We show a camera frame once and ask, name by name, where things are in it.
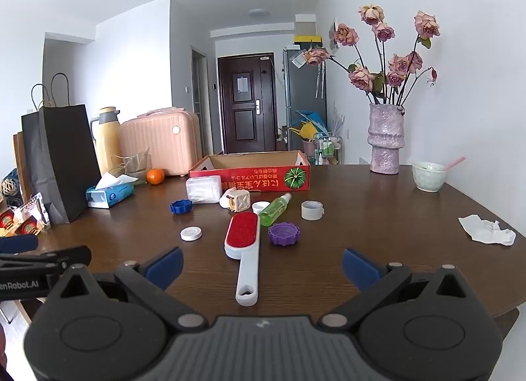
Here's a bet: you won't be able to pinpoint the white wire cart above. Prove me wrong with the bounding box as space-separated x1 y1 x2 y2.
313 133 344 165

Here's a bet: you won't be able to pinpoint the white lint brush red pad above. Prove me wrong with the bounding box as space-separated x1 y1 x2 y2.
224 211 261 308

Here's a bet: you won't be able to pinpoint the clear glass cup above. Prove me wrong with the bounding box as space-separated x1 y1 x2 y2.
111 153 151 185

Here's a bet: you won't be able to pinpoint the dark brown entrance door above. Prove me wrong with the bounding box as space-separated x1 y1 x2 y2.
217 52 278 155

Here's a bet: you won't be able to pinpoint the purple ceramic vase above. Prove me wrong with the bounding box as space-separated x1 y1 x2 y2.
367 103 407 175

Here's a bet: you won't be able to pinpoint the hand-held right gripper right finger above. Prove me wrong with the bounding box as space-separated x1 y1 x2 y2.
318 247 474 331

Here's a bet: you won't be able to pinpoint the green spray bottle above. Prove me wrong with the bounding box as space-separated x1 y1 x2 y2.
258 193 292 227

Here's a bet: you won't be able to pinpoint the grey tape roll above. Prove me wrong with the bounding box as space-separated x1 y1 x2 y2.
301 200 325 221

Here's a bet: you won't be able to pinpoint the blue tissue box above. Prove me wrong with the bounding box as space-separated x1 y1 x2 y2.
85 173 135 209

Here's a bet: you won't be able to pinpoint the grey framed side door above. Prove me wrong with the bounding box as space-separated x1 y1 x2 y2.
190 45 214 152

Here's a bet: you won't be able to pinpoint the dried pink roses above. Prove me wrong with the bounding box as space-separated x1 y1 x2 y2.
303 4 441 106

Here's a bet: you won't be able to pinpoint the black wire basket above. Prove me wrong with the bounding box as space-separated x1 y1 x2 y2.
0 167 25 209

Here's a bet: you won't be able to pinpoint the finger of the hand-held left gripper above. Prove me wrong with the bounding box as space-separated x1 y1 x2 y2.
0 246 93 272
0 235 39 255

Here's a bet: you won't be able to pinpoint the clear plastic swab box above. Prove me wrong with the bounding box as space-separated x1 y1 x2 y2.
186 176 223 205

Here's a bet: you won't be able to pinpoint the red printed snack packet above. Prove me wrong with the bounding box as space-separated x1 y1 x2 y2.
0 206 22 238
18 192 52 234

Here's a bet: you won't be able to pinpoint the grey refrigerator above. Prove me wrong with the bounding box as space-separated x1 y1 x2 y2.
283 46 328 152

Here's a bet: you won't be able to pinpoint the pink suitcase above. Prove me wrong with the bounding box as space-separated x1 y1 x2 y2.
119 107 202 178

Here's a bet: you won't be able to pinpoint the yellow thermos jug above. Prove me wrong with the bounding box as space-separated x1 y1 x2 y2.
89 107 123 176

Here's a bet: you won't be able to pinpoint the blue jar lid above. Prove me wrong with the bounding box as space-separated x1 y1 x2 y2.
170 199 194 216

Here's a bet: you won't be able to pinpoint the black paper bag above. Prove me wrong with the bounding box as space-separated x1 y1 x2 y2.
21 73 103 226

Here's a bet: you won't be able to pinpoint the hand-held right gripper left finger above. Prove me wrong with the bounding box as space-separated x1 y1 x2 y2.
49 246 209 333

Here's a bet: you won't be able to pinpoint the purple jar lid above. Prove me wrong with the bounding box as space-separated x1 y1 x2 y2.
268 222 300 247

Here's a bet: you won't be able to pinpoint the clear folded umbrella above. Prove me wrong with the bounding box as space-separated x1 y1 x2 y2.
314 62 325 99

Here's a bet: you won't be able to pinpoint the pale green bowl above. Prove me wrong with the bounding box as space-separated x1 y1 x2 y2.
412 161 448 193

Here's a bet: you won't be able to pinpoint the red cardboard box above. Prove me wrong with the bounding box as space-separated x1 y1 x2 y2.
189 150 311 193

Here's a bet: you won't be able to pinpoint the crumpled white tissue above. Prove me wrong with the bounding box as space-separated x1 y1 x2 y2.
458 214 517 246

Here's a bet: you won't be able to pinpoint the blue yellow plastic tools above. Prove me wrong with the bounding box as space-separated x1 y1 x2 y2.
290 110 329 137

